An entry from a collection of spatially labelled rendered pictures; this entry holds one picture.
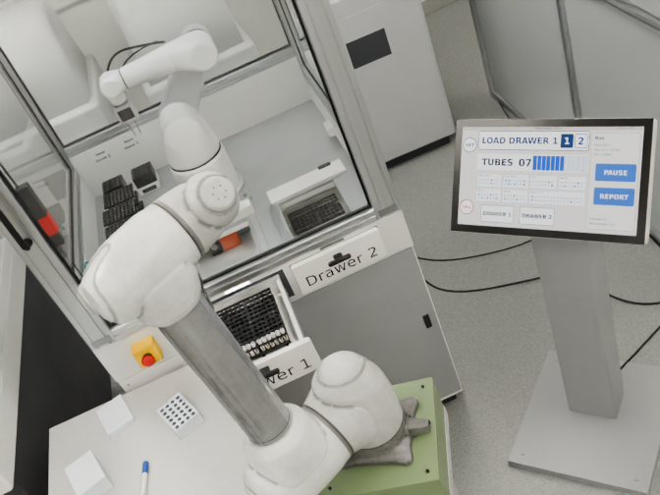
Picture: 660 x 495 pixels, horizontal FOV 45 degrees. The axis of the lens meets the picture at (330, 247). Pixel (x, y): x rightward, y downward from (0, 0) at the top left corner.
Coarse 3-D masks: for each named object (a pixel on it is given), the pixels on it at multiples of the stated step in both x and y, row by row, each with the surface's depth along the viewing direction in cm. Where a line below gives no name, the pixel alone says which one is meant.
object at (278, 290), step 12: (276, 276) 243; (252, 288) 243; (264, 288) 243; (276, 288) 245; (228, 300) 242; (240, 300) 243; (276, 300) 244; (288, 300) 235; (288, 312) 238; (288, 324) 234; (300, 336) 220; (252, 360) 227
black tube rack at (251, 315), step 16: (240, 304) 238; (256, 304) 235; (272, 304) 234; (224, 320) 235; (240, 320) 237; (256, 320) 230; (272, 320) 228; (240, 336) 227; (256, 336) 229; (288, 336) 225
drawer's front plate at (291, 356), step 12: (288, 348) 213; (300, 348) 213; (312, 348) 214; (264, 360) 212; (276, 360) 213; (288, 360) 214; (300, 360) 216; (312, 360) 217; (288, 372) 217; (300, 372) 218; (276, 384) 218
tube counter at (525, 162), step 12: (528, 156) 209; (540, 156) 207; (552, 156) 206; (564, 156) 204; (576, 156) 202; (588, 156) 201; (528, 168) 209; (540, 168) 208; (552, 168) 206; (564, 168) 204; (576, 168) 203
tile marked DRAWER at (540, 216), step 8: (520, 208) 211; (528, 208) 210; (536, 208) 209; (544, 208) 207; (552, 208) 206; (520, 216) 211; (528, 216) 210; (536, 216) 209; (544, 216) 208; (552, 216) 206; (528, 224) 210; (536, 224) 209; (544, 224) 208; (552, 224) 207
